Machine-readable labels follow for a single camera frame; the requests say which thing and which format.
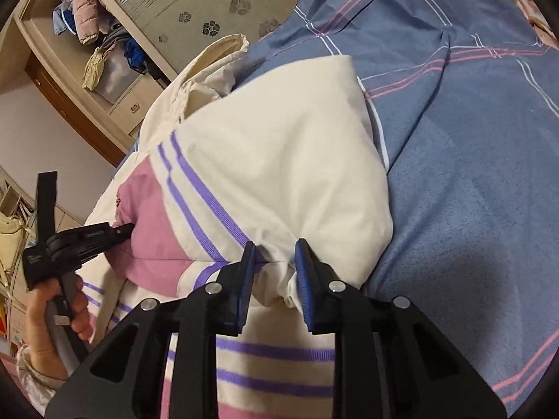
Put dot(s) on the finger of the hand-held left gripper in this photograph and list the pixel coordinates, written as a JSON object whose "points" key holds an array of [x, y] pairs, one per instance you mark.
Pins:
{"points": [[118, 231]]}

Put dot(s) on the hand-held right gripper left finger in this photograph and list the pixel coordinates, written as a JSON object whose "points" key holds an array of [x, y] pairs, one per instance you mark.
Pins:
{"points": [[248, 270]]}

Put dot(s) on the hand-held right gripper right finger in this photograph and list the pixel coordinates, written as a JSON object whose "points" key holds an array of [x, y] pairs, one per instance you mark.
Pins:
{"points": [[302, 270]]}

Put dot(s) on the pink and white jacket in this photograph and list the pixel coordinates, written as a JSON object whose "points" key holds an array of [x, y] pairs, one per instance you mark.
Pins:
{"points": [[284, 161]]}

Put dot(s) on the person's left forearm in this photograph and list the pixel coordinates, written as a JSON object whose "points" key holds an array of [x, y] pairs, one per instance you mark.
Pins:
{"points": [[35, 379]]}

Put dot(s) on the dark blue clothes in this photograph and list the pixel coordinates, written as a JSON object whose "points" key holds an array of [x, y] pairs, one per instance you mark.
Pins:
{"points": [[134, 54]]}

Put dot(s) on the grey folded clothes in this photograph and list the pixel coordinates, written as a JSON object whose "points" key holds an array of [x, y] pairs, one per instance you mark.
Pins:
{"points": [[112, 35]]}

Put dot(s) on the person's left hand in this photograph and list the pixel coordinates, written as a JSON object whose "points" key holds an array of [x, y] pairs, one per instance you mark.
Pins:
{"points": [[43, 336]]}

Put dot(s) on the yellow bag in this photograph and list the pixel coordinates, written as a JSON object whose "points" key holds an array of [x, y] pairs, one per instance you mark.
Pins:
{"points": [[13, 244]]}

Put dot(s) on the wardrobe drawer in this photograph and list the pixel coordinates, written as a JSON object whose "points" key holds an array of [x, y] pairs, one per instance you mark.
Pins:
{"points": [[131, 111]]}

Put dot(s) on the clear plastic storage box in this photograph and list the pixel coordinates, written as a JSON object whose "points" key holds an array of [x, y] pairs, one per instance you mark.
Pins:
{"points": [[118, 80]]}

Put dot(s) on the light wooden wardrobe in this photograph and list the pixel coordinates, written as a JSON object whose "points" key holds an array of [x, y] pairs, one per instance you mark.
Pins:
{"points": [[52, 91]]}

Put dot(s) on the beige crumpled cloth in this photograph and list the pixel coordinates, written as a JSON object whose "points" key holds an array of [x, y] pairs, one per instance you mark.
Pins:
{"points": [[93, 70]]}

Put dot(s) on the blue plaid blanket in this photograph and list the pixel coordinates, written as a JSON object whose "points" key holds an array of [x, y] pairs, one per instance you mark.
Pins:
{"points": [[458, 183]]}

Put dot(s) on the navy striped hanging jacket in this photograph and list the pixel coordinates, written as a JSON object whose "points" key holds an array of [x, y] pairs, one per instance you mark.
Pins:
{"points": [[70, 24]]}

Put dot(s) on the light blue hanging shirt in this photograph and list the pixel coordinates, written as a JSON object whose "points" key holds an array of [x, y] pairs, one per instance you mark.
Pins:
{"points": [[58, 19]]}

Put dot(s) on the pink puffer jacket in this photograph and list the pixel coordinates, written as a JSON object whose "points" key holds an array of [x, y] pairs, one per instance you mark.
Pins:
{"points": [[87, 11]]}

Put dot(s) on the frosted floral sliding door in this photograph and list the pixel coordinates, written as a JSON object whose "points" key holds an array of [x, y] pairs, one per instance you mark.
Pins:
{"points": [[174, 4]]}

